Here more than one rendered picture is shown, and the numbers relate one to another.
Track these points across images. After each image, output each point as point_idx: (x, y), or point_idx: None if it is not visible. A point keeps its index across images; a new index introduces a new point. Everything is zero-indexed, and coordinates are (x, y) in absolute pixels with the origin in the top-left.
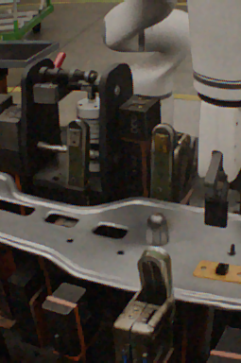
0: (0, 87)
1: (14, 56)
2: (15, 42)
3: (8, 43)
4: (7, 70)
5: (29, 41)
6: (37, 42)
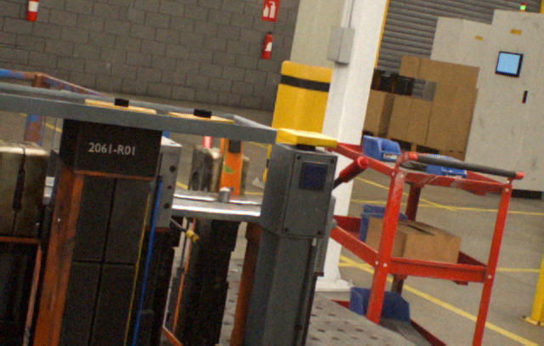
0: (66, 184)
1: (9, 92)
2: (81, 105)
3: (101, 112)
4: (73, 159)
5: (43, 99)
6: (21, 98)
